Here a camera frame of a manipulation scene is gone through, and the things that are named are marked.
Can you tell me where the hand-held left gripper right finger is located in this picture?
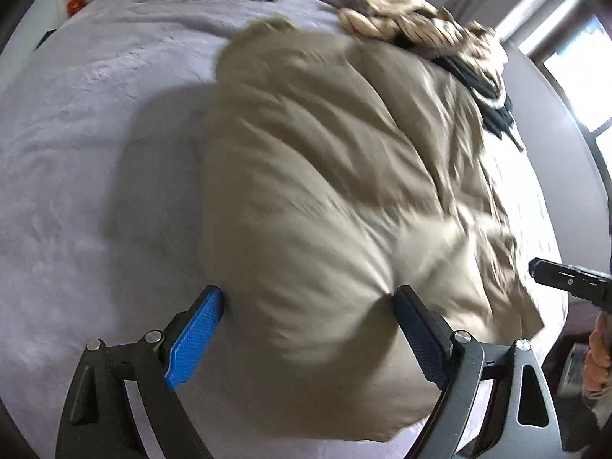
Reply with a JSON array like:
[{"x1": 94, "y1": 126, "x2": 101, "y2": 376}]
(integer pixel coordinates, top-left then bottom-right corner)
[{"x1": 392, "y1": 285, "x2": 565, "y2": 459}]

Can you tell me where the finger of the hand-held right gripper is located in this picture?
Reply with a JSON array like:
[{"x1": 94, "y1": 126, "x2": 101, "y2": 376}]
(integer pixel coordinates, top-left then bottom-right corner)
[{"x1": 529, "y1": 257, "x2": 612, "y2": 309}]

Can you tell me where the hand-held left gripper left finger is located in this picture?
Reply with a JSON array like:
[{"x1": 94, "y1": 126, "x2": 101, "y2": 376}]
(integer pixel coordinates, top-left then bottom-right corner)
[{"x1": 56, "y1": 285, "x2": 225, "y2": 459}]

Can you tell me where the beige jacket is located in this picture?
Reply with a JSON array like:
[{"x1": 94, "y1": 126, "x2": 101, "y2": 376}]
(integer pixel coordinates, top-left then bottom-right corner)
[{"x1": 198, "y1": 18, "x2": 546, "y2": 443}]

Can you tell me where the person's right hand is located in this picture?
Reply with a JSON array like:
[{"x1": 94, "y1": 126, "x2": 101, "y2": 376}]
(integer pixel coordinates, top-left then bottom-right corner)
[{"x1": 583, "y1": 313, "x2": 612, "y2": 395}]

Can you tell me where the window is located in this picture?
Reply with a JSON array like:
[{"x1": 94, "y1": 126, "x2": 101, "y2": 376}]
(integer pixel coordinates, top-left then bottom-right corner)
[{"x1": 542, "y1": 14, "x2": 612, "y2": 137}]

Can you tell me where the purple bed blanket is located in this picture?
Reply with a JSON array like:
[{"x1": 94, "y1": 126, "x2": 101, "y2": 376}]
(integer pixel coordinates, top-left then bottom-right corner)
[{"x1": 0, "y1": 0, "x2": 570, "y2": 459}]

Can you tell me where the black garment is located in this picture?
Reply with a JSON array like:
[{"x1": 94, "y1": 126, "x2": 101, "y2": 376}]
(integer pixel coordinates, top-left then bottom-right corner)
[{"x1": 437, "y1": 52, "x2": 524, "y2": 154}]

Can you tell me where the grey curtain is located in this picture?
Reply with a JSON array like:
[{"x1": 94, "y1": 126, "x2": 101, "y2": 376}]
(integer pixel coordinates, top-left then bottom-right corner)
[{"x1": 449, "y1": 0, "x2": 581, "y2": 46}]

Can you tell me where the striped beige knit sweater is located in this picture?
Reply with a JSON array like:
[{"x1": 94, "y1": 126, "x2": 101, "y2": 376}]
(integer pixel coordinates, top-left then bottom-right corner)
[{"x1": 338, "y1": 0, "x2": 510, "y2": 75}]

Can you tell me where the white bag with orange label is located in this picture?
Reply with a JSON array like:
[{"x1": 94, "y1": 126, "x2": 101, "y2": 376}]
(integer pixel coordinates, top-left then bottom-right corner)
[{"x1": 56, "y1": 0, "x2": 99, "y2": 17}]

